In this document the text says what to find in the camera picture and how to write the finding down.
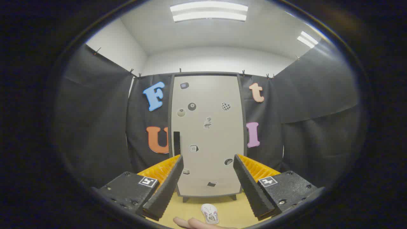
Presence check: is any grey shoe cabinet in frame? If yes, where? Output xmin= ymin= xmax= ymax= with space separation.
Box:
xmin=168 ymin=72 xmax=248 ymax=203

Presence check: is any large ceiling light panel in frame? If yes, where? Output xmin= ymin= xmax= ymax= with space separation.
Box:
xmin=170 ymin=2 xmax=248 ymax=23

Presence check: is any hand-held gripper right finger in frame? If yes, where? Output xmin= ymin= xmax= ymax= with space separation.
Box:
xmin=233 ymin=154 xmax=325 ymax=221

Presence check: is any black door handle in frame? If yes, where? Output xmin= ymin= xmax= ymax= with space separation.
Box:
xmin=173 ymin=131 xmax=181 ymax=156

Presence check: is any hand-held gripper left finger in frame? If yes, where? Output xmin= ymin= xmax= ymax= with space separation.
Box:
xmin=92 ymin=155 xmax=184 ymax=221

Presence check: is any black backdrop cloth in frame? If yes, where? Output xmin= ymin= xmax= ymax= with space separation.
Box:
xmin=56 ymin=40 xmax=361 ymax=191

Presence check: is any white shoe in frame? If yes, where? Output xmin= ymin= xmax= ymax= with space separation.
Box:
xmin=201 ymin=204 xmax=219 ymax=225

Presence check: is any small ceiling light panel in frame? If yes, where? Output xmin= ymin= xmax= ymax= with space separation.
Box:
xmin=297 ymin=31 xmax=319 ymax=49

